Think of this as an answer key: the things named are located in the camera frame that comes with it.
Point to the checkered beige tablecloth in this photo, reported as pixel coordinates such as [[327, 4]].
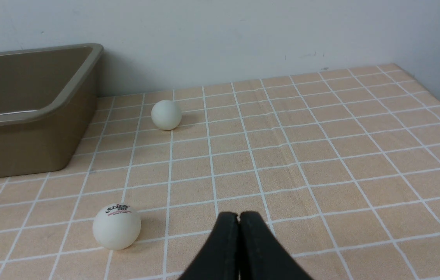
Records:
[[343, 165]]

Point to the plain white ball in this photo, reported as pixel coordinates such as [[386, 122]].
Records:
[[166, 115]]

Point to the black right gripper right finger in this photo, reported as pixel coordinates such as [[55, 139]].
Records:
[[262, 257]]

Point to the olive green plastic bin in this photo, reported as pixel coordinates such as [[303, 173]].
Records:
[[47, 101]]

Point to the white printed ball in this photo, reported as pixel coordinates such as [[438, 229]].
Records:
[[116, 226]]

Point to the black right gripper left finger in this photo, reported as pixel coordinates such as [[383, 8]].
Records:
[[217, 259]]

